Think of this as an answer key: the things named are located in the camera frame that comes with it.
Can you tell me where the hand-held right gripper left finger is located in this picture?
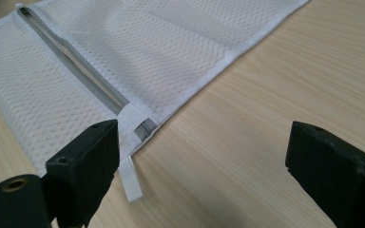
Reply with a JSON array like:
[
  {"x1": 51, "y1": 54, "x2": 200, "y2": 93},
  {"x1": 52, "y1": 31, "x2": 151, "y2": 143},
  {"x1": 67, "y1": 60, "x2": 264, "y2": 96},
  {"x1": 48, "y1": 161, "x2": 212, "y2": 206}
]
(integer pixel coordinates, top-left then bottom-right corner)
[{"x1": 41, "y1": 119, "x2": 121, "y2": 228}]

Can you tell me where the white mesh laundry bag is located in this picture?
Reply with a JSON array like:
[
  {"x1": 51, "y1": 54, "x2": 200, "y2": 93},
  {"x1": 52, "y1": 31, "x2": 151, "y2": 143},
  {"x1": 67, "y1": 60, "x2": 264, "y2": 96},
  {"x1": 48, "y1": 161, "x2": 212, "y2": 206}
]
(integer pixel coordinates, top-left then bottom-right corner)
[{"x1": 0, "y1": 0, "x2": 312, "y2": 203}]

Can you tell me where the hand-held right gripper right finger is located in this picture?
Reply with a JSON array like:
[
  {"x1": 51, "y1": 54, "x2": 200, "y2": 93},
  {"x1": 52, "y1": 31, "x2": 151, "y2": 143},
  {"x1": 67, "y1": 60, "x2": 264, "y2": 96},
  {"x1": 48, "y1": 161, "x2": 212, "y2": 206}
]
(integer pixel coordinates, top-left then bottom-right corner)
[{"x1": 284, "y1": 121, "x2": 365, "y2": 228}]

